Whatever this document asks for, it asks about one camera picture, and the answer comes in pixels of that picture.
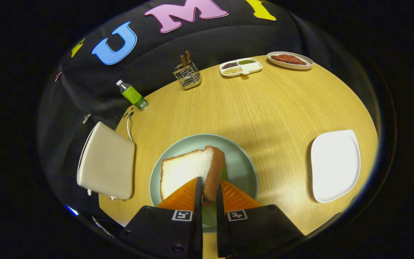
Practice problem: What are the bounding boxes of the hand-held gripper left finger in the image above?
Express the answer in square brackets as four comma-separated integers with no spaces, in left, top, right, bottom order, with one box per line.
[119,176,204,259]

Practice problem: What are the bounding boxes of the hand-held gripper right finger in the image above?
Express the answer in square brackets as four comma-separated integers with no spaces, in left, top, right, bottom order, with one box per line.
[216,179,306,259]

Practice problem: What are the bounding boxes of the green lettuce leaf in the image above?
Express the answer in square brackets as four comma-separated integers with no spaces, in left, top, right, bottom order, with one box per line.
[202,164,228,228]

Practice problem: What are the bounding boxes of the white bread slice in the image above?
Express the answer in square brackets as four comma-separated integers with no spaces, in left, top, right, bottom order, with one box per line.
[160,145,226,203]

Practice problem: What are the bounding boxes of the pale green round plate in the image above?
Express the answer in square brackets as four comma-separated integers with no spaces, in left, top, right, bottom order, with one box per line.
[149,134,259,232]

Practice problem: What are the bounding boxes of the cream white toaster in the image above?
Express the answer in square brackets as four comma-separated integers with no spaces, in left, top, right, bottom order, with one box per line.
[77,122,135,201]

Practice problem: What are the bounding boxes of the white square plate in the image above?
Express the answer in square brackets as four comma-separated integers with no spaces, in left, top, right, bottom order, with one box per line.
[310,129,361,204]

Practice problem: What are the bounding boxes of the green label plastic bottle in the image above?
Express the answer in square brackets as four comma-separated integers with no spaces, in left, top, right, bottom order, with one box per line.
[116,79,149,111]

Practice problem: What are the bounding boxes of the white divided dish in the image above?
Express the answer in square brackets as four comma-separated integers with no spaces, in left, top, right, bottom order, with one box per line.
[220,58,263,78]

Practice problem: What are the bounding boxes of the round white meat plate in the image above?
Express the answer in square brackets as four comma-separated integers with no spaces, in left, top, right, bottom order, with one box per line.
[267,51,314,70]

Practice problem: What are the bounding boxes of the red meat slice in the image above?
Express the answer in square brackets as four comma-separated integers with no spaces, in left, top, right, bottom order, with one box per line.
[271,54,307,65]

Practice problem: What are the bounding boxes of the white toaster power cable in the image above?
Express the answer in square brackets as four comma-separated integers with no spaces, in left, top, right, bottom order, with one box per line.
[126,114,134,142]

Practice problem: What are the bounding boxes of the metal wire utensil holder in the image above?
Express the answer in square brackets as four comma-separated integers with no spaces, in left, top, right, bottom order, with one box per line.
[173,62,202,90]

